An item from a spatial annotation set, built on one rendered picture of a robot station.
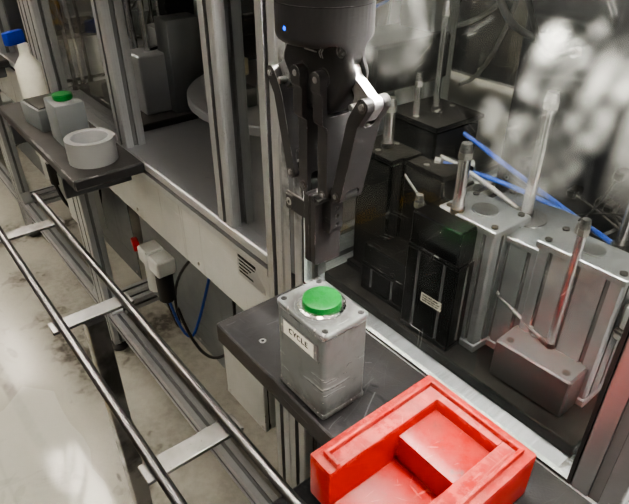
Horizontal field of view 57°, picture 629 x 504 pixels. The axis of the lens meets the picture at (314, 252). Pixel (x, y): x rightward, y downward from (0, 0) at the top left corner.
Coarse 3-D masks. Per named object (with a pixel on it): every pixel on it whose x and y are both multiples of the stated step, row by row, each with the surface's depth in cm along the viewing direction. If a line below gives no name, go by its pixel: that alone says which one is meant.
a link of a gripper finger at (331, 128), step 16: (320, 80) 43; (320, 96) 44; (320, 112) 45; (336, 112) 46; (320, 128) 46; (336, 128) 46; (320, 144) 47; (336, 144) 47; (320, 160) 48; (336, 160) 48; (320, 176) 49; (320, 192) 49
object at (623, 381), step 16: (624, 352) 45; (624, 368) 46; (624, 384) 46; (608, 400) 48; (624, 400) 47; (608, 416) 48; (592, 432) 50; (608, 432) 49; (592, 448) 51; (624, 448) 48; (592, 464) 51; (624, 464) 49; (576, 480) 54; (592, 480) 52; (608, 480) 51; (624, 480) 49; (608, 496) 51; (624, 496) 50
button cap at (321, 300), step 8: (312, 288) 59; (320, 288) 59; (328, 288) 59; (304, 296) 58; (312, 296) 58; (320, 296) 58; (328, 296) 58; (336, 296) 58; (304, 304) 57; (312, 304) 57; (320, 304) 57; (328, 304) 57; (336, 304) 57; (312, 312) 57; (320, 312) 56; (328, 312) 56
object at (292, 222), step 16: (288, 176) 75; (288, 208) 77; (288, 224) 79; (288, 240) 80; (288, 256) 82; (288, 272) 84; (288, 288) 85; (304, 432) 99; (304, 448) 101; (304, 464) 104
